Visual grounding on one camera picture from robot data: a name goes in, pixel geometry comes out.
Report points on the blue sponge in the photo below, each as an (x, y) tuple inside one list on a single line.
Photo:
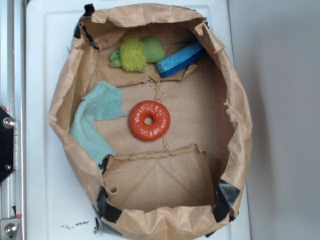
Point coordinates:
[(175, 62)]

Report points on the black mounting bracket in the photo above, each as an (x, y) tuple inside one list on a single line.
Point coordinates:
[(7, 144)]

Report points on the light blue cloth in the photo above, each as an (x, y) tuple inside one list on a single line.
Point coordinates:
[(103, 103)]

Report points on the green plush toy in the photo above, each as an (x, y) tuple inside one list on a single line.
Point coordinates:
[(134, 54)]

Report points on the brown paper bag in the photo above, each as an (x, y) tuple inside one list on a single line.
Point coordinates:
[(147, 190)]

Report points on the orange toy donut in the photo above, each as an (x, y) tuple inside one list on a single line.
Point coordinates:
[(149, 120)]

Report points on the aluminium frame rail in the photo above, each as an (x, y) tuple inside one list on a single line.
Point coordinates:
[(12, 97)]

